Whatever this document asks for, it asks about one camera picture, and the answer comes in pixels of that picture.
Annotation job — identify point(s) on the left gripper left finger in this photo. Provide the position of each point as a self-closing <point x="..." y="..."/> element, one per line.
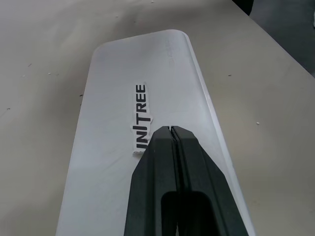
<point x="152" y="184"/>

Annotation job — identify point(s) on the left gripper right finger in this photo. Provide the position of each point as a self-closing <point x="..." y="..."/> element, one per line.
<point x="204" y="177"/>

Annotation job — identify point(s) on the white plastic pencil case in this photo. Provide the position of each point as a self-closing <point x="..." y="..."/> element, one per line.
<point x="110" y="123"/>

